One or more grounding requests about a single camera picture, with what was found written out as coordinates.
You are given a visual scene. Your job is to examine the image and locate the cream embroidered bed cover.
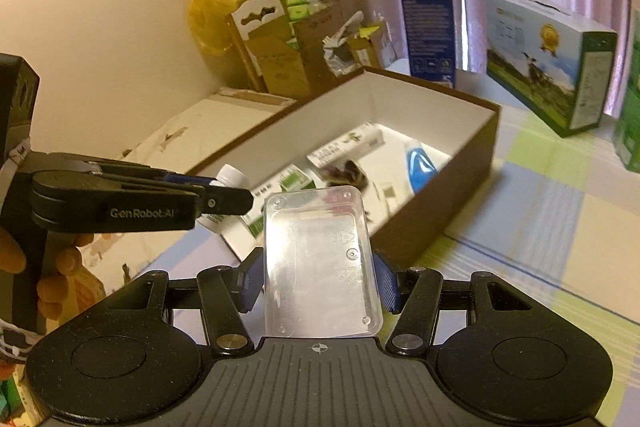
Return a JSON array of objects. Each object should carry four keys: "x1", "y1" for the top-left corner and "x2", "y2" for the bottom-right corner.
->
[{"x1": 81, "y1": 88, "x2": 295, "y2": 293}]

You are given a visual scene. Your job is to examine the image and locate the milk carton box with cow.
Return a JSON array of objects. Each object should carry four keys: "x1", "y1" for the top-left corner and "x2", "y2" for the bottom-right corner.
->
[{"x1": 485, "y1": 0, "x2": 617, "y2": 138}]

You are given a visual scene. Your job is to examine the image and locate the dark purple scrunchie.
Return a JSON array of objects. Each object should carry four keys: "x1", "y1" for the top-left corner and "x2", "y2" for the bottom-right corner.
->
[{"x1": 321, "y1": 160, "x2": 369, "y2": 191}]

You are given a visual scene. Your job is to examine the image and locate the yellow plastic bag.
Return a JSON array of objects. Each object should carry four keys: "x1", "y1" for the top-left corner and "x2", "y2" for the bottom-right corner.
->
[{"x1": 186, "y1": 0, "x2": 247, "y2": 57}]

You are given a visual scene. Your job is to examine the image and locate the open cardboard box with handle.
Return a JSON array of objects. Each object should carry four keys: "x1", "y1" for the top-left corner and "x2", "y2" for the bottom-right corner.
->
[{"x1": 230, "y1": 0, "x2": 344, "y2": 98}]

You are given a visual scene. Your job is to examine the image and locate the blue tall carton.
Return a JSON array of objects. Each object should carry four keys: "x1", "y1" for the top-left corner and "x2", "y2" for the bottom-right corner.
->
[{"x1": 400, "y1": 0, "x2": 456, "y2": 87}]

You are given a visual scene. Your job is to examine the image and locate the white pill bottle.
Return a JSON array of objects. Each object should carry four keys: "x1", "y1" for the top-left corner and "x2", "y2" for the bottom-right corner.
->
[{"x1": 198, "y1": 164, "x2": 254, "y2": 234}]

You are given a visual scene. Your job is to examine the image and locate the blue cream tube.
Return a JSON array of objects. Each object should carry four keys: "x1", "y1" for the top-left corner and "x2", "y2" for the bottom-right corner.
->
[{"x1": 405, "y1": 140, "x2": 450, "y2": 195}]

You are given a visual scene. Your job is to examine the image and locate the left hand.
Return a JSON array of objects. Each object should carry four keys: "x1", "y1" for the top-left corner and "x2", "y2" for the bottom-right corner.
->
[{"x1": 0, "y1": 225, "x2": 97, "y2": 383}]

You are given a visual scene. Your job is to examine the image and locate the green medicine box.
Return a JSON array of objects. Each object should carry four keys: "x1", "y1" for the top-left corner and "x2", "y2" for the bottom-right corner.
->
[{"x1": 240, "y1": 163, "x2": 317, "y2": 239}]

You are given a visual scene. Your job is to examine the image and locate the clear plastic case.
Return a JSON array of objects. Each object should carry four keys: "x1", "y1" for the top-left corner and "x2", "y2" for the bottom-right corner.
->
[{"x1": 264, "y1": 185, "x2": 383, "y2": 338}]

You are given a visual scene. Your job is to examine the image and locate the checkered bed sheet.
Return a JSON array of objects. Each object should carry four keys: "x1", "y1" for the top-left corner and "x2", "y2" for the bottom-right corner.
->
[{"x1": 119, "y1": 70, "x2": 640, "y2": 427}]

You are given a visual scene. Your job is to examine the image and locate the green tissue pack bundle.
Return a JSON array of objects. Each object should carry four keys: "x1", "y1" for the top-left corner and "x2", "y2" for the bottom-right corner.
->
[{"x1": 613, "y1": 9, "x2": 640, "y2": 172}]

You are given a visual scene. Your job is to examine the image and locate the white hair claw clip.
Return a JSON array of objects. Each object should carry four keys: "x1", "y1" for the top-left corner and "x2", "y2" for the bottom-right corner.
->
[{"x1": 363, "y1": 181, "x2": 399, "y2": 220}]

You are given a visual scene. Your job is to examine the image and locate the white ointment box with parrot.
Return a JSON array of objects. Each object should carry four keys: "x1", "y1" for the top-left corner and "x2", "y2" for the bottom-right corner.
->
[{"x1": 307, "y1": 122, "x2": 384, "y2": 169}]

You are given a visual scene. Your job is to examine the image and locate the brown cardboard storage box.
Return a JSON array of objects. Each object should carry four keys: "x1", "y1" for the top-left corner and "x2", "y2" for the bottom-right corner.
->
[{"x1": 192, "y1": 68, "x2": 500, "y2": 268}]

